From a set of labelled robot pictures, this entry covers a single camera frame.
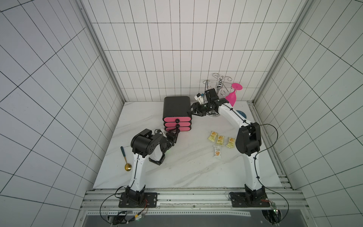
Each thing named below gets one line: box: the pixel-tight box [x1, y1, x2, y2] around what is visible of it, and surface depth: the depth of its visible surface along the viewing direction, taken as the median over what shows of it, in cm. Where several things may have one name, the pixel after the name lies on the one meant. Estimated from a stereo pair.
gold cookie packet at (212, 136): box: [207, 130, 218, 142], surface depth 99 cm
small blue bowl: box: [235, 110, 247, 119], surface depth 109 cm
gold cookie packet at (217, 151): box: [212, 145, 223, 158], surface depth 92 cm
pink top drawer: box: [162, 116, 192, 124], surface depth 92 cm
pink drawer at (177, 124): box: [163, 121, 192, 129], surface depth 95 cm
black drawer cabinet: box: [162, 96, 192, 119], surface depth 97 cm
